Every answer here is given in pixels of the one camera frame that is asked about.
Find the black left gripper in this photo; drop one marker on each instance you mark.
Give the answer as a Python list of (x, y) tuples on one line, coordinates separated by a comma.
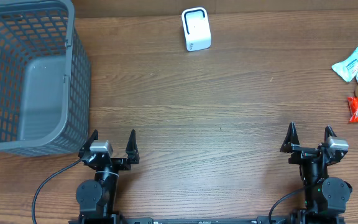
[(133, 149)]

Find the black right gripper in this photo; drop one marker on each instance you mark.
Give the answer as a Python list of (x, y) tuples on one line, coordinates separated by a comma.
[(301, 154)]

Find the teal wipes packet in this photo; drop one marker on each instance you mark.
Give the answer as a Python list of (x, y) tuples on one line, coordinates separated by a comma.
[(348, 68)]

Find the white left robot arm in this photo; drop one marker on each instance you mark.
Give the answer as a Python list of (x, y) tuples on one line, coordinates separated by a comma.
[(96, 197)]

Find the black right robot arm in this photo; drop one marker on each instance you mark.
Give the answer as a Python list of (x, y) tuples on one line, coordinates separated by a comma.
[(325, 196)]

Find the white barcode scanner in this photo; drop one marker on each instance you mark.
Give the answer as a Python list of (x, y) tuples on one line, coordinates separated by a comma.
[(196, 29)]

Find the grey plastic shopping basket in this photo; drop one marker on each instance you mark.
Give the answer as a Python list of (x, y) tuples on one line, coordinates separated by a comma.
[(45, 78)]

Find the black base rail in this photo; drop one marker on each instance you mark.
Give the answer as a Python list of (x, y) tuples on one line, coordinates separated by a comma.
[(148, 220)]

